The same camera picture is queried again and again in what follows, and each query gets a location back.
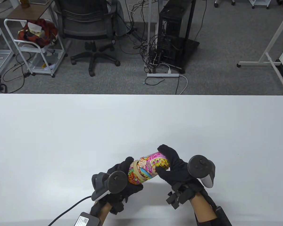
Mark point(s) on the black stand base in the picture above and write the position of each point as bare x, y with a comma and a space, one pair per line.
192, 47

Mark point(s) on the white crumpled paper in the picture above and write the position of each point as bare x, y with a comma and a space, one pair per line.
35, 27

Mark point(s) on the black computer tower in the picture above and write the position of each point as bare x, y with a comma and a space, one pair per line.
172, 28

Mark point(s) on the person's left forearm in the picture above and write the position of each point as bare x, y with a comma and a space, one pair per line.
106, 211

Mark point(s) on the white pole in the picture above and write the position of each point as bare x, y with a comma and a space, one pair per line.
150, 23

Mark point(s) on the wooden side table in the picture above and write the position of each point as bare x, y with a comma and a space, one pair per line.
30, 11

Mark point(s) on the black chair caster base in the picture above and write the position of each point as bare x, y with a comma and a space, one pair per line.
224, 2

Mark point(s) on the white whiteboard stand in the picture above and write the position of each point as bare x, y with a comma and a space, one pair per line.
273, 38

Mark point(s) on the black office chair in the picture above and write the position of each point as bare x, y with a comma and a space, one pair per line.
85, 26

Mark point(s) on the brown jar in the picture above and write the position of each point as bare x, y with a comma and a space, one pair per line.
25, 3

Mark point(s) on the red patterned bag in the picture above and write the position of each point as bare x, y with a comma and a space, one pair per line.
48, 30

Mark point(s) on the large purple-scarf Russian doll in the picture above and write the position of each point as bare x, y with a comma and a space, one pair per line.
148, 167

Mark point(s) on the person's right hand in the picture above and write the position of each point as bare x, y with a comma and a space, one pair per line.
176, 171

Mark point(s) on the person's right forearm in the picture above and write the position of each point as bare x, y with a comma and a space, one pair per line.
202, 207

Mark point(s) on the black grey tracking controller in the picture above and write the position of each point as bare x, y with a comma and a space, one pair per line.
199, 166
118, 182

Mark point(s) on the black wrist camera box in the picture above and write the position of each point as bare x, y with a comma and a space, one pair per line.
87, 220
224, 217

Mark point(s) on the person's left hand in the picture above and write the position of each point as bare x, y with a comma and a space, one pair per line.
135, 189

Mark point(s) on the white power strip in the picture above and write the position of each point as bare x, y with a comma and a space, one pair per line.
162, 75

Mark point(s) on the white metal cart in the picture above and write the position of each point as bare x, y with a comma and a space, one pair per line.
35, 46

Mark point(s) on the white cart casters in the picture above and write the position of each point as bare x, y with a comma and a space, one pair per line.
259, 2

